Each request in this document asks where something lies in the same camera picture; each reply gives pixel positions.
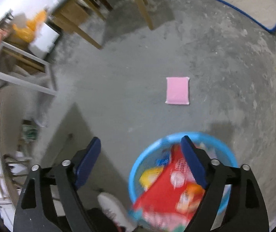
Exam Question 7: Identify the red snack bag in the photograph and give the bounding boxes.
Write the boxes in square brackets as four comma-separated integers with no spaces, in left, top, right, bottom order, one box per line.
[133,151,205,231]

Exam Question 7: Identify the white orange medicine box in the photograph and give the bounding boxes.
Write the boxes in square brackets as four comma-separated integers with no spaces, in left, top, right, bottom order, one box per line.
[139,166,164,191]

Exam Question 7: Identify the blue plastic trash basket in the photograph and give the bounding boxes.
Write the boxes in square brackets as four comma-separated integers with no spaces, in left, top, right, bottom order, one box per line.
[128,131,239,223]

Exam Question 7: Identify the white sneaker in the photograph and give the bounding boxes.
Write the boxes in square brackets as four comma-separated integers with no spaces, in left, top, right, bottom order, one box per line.
[97,192,137,232]

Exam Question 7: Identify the wooden side table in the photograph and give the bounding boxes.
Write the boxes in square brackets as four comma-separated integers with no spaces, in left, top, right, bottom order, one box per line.
[0,41,57,96]

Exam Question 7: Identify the yellow plastic bag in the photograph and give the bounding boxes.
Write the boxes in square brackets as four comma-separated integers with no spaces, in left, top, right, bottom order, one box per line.
[13,9,48,44]

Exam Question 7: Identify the cardboard box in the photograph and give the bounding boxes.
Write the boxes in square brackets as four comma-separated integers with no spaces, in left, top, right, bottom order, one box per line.
[52,3,89,34]

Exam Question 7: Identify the wooden chair black seat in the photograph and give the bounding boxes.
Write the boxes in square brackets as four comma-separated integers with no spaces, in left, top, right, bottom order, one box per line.
[52,0,154,50]

